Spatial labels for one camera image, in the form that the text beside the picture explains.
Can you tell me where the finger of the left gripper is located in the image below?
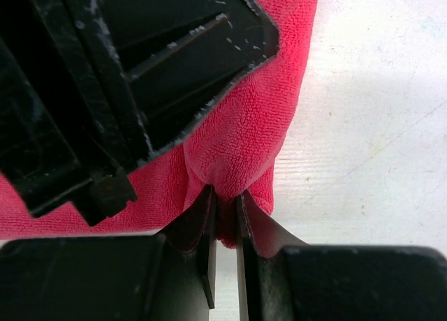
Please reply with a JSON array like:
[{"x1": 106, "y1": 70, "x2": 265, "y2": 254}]
[{"x1": 64, "y1": 0, "x2": 279, "y2": 164}]

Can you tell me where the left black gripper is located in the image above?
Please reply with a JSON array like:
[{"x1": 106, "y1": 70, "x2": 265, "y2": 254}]
[{"x1": 1, "y1": 0, "x2": 137, "y2": 226}]

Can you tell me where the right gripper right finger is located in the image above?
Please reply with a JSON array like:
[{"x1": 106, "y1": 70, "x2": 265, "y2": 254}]
[{"x1": 235, "y1": 192, "x2": 446, "y2": 320}]

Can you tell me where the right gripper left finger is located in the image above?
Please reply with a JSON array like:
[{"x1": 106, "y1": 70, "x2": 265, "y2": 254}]
[{"x1": 1, "y1": 186, "x2": 217, "y2": 320}]

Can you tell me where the pink towel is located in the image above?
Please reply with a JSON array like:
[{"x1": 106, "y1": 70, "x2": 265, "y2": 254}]
[{"x1": 1, "y1": 0, "x2": 318, "y2": 248}]

